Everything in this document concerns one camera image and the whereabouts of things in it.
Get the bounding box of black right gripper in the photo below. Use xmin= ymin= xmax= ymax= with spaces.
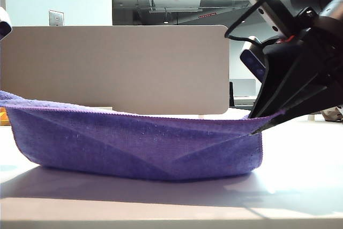
xmin=248 ymin=8 xmax=343 ymax=136

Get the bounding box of purple microfiber cloth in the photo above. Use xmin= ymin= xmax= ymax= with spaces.
xmin=0 ymin=89 xmax=265 ymax=183

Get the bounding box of crumpled brown cloth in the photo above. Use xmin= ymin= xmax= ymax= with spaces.
xmin=320 ymin=105 xmax=343 ymax=123

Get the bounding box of wide brown desk divider panel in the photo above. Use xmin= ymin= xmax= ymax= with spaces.
xmin=1 ymin=24 xmax=231 ymax=116

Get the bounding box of small orange object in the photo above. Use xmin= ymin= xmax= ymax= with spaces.
xmin=0 ymin=106 xmax=12 ymax=127

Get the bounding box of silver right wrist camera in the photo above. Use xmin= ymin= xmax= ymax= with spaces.
xmin=238 ymin=35 xmax=267 ymax=83

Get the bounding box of silver right camera mount bracket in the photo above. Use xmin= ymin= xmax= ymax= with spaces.
xmin=248 ymin=0 xmax=294 ymax=40

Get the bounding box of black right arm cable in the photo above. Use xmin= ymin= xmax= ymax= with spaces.
xmin=224 ymin=0 xmax=294 ymax=43

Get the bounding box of metal wall switch plate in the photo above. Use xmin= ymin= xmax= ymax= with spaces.
xmin=48 ymin=9 xmax=65 ymax=27

